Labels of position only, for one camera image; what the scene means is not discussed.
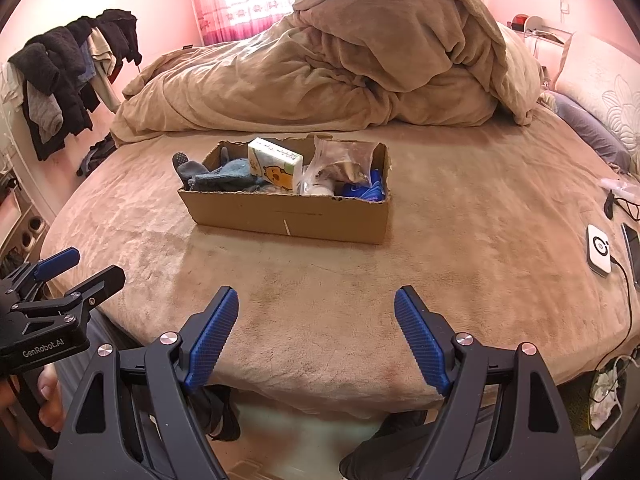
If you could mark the black slipper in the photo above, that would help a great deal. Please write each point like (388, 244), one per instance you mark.
(220, 410)
(385, 440)

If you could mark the person's left hand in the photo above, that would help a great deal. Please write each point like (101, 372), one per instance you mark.
(51, 400)

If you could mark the cardboard box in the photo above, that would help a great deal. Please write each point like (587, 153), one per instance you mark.
(280, 215)

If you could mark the red object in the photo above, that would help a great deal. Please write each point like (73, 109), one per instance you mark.
(517, 21)

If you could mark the white storage rack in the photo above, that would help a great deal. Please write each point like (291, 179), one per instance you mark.
(22, 230)

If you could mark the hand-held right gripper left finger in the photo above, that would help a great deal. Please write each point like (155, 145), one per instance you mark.
(210, 340)

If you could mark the pink curtain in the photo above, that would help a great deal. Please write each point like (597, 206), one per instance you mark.
(225, 10)

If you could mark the glass bedside shelf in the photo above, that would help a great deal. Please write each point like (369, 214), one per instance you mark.
(545, 32)

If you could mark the blue packet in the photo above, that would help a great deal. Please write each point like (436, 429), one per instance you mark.
(362, 192)

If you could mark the white yellow tissue pack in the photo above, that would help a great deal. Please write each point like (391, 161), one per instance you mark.
(275, 162)

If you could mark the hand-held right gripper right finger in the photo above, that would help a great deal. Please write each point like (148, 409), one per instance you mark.
(425, 340)

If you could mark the hanging black jacket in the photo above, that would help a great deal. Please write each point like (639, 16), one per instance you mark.
(120, 30)

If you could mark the black smartphone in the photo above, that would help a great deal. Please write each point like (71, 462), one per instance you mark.
(632, 250)

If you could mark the hanging beige shirt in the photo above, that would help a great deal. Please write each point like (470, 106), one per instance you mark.
(102, 65)

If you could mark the beige comforter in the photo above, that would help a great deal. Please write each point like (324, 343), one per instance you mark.
(350, 75)

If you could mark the clear plastic wrapper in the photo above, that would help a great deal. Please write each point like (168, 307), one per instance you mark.
(620, 186)

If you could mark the black bag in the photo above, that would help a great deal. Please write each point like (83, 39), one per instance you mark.
(100, 152)

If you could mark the white embroidered pillow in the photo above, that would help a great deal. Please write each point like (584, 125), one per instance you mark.
(600, 85)

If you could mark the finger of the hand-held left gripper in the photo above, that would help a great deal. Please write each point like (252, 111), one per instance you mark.
(57, 261)
(100, 282)

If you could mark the clear bag of cotton swabs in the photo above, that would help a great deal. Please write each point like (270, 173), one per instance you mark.
(345, 160)

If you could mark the white charger pad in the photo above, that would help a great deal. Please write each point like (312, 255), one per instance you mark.
(597, 250)

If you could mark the bed with beige sheet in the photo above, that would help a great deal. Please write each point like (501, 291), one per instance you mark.
(350, 280)

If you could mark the hanging dark coat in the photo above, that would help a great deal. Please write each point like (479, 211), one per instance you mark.
(55, 70)

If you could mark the purple pillow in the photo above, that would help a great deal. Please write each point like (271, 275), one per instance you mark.
(585, 125)

